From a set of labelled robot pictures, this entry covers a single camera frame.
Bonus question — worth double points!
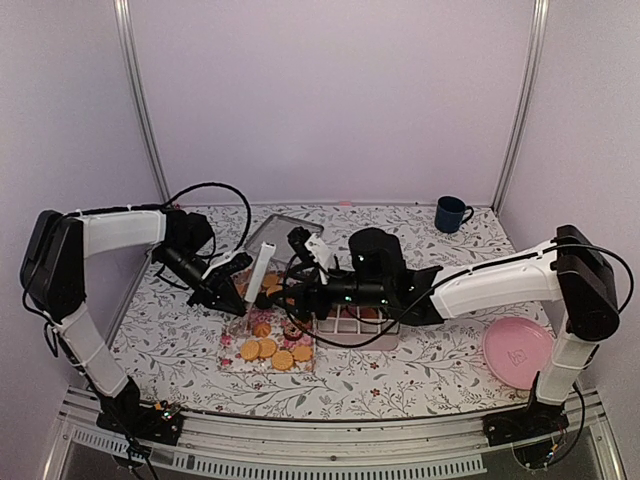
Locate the metal frame post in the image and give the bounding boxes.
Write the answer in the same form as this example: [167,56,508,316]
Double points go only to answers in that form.
[491,0,550,216]
[113,0,166,192]

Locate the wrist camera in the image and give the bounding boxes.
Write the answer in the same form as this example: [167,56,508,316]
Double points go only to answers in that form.
[201,251,253,281]
[287,226,331,285]

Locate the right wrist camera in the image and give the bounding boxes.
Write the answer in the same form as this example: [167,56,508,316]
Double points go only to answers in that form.
[287,226,331,285]

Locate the beige embossed round biscuit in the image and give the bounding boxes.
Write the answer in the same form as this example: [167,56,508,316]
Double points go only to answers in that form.
[271,350,295,371]

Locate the metal tin lid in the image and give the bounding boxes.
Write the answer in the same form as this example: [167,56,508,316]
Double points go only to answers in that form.
[244,214,324,266]

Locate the pink plate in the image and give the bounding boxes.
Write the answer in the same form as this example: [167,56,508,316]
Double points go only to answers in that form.
[482,317,554,390]

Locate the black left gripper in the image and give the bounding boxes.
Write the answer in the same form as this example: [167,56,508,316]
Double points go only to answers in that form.
[158,244,248,317]

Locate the pink divided cookie tin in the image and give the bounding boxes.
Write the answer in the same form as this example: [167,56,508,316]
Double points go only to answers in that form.
[315,305,399,351]

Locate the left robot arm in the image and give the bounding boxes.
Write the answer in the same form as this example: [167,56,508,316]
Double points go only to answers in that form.
[20,204,252,434]

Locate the right metal frame post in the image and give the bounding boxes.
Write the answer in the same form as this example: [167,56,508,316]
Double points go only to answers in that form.
[491,0,550,216]

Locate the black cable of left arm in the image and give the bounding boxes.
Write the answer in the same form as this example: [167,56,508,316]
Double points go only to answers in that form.
[159,181,252,251]

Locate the left metal frame post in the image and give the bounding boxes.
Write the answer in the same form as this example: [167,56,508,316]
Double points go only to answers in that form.
[113,0,166,192]

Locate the aluminium front rail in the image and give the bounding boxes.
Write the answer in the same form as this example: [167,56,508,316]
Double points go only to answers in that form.
[42,388,626,479]

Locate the floral rectangular tray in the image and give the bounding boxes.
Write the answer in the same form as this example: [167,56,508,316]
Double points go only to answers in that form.
[217,269,319,375]

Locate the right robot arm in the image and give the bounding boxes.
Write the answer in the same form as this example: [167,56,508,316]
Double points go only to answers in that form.
[258,225,626,436]

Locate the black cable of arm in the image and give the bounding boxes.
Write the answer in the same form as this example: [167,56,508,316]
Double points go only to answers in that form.
[282,239,636,351]
[159,181,252,251]

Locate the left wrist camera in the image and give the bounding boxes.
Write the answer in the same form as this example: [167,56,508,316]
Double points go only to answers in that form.
[201,251,253,281]

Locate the metal serving tongs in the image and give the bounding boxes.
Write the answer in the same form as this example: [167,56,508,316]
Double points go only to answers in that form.
[229,242,276,338]

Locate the dark blue mug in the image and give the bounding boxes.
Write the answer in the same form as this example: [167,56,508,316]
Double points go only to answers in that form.
[434,196,475,234]

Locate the chocolate sprinkle donut cookie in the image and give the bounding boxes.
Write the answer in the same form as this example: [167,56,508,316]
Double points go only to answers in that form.
[283,323,304,342]

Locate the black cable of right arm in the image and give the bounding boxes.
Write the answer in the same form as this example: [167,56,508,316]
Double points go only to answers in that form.
[282,239,636,351]

